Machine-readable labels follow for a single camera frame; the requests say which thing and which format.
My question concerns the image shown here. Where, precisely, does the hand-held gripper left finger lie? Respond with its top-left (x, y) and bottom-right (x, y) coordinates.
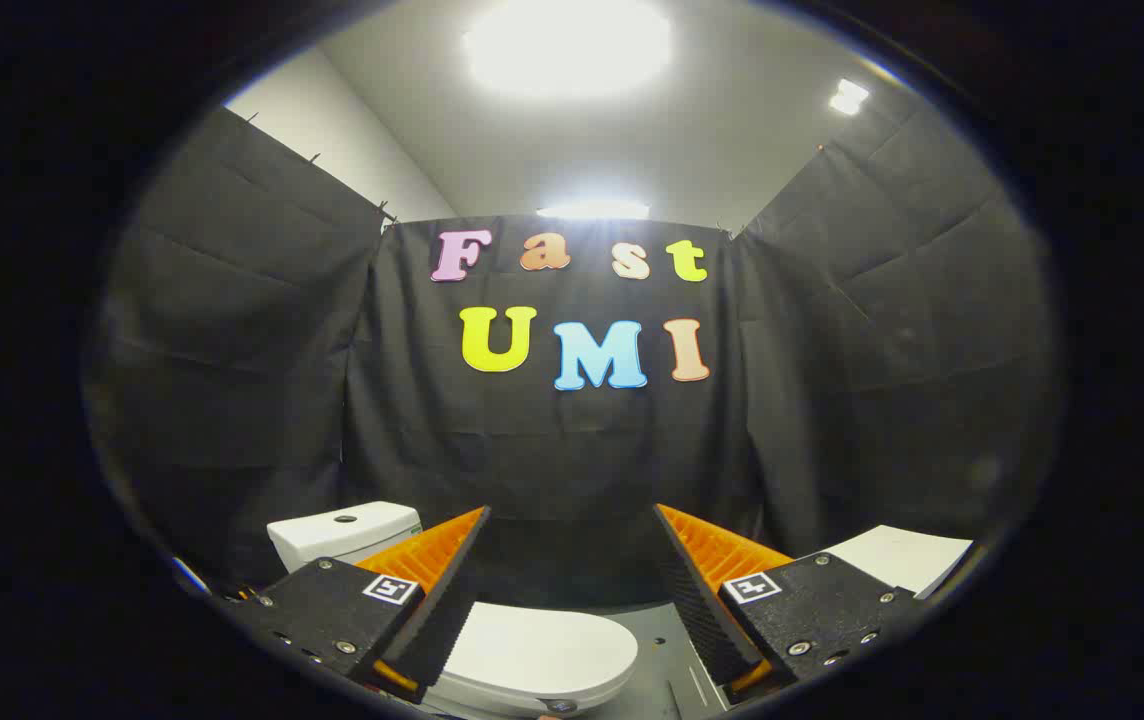
top-left (232, 505), bottom-right (493, 706)

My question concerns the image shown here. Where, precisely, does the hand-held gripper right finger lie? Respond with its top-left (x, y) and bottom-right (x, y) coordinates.
top-left (652, 503), bottom-right (923, 707)

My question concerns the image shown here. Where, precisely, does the white toilet lid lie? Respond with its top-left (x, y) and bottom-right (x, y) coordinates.
top-left (427, 600), bottom-right (639, 719)

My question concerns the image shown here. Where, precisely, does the white toilet tank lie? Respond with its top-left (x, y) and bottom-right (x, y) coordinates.
top-left (267, 502), bottom-right (423, 573)

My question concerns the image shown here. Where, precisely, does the black backdrop cloth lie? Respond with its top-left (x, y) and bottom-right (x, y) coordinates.
top-left (82, 105), bottom-right (1063, 611)

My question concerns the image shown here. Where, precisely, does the grey drawer cabinet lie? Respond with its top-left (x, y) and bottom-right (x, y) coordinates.
top-left (822, 525), bottom-right (975, 599)

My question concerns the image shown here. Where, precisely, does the long strip ceiling light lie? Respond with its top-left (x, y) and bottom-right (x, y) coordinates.
top-left (537, 200), bottom-right (651, 221)

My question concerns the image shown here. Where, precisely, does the large round ceiling light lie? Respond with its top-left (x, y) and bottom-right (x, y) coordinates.
top-left (462, 0), bottom-right (673, 97)

